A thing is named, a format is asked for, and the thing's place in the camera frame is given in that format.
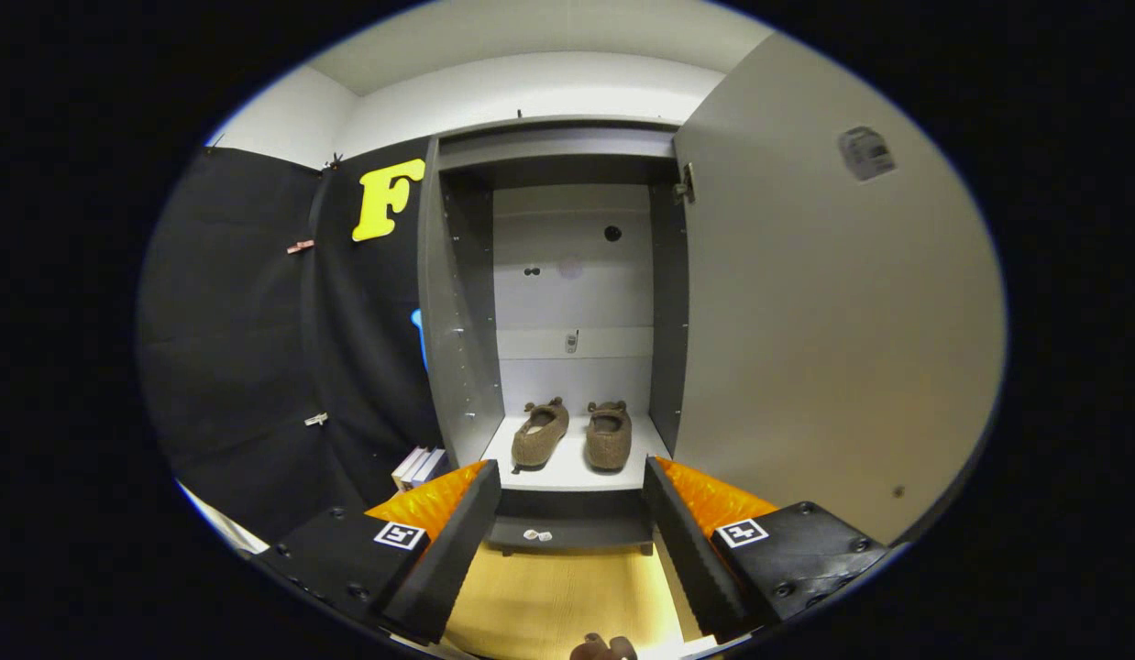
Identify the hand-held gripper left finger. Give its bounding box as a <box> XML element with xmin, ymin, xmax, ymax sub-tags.
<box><xmin>247</xmin><ymin>459</ymin><xmax>502</xmax><ymax>647</ymax></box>

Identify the beige shoe cabinet door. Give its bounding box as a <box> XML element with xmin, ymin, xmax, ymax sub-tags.
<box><xmin>670</xmin><ymin>32</ymin><xmax>1008</xmax><ymax>548</ymax></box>

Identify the white paperback book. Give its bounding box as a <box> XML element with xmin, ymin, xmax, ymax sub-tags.
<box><xmin>391</xmin><ymin>445</ymin><xmax>431</xmax><ymax>493</ymax></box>

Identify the brown fuzzy shoe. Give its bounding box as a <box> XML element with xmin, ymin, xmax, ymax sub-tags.
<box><xmin>585</xmin><ymin>400</ymin><xmax>634</xmax><ymax>473</ymax></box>
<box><xmin>511</xmin><ymin>397</ymin><xmax>571</xmax><ymax>471</ymax></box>

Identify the grey shoe cabinet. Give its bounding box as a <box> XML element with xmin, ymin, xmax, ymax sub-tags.
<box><xmin>417</xmin><ymin>115</ymin><xmax>692</xmax><ymax>557</ymax></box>

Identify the black backdrop cloth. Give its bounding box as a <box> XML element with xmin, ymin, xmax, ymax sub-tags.
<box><xmin>138</xmin><ymin>137</ymin><xmax>440</xmax><ymax>551</ymax></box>

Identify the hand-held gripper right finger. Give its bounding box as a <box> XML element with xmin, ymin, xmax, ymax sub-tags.
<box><xmin>643</xmin><ymin>456</ymin><xmax>898</xmax><ymax>645</ymax></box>

